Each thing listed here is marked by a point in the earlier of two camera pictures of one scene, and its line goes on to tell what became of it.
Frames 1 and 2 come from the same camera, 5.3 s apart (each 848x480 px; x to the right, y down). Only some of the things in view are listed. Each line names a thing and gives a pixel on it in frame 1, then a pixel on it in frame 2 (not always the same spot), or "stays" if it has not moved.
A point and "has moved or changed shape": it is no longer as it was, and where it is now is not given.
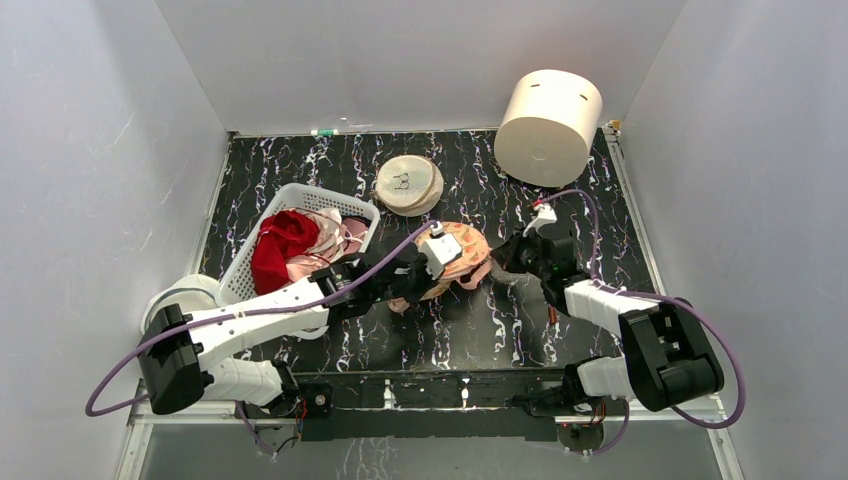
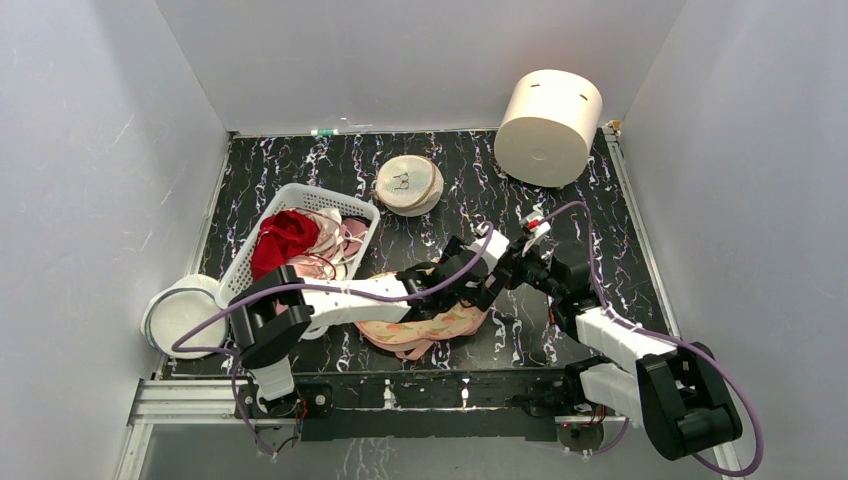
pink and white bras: x=336 y=237 stays
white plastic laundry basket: x=237 y=282 stays
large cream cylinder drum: x=547 y=131 stays
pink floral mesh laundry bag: x=473 y=267 has moved or changed shape
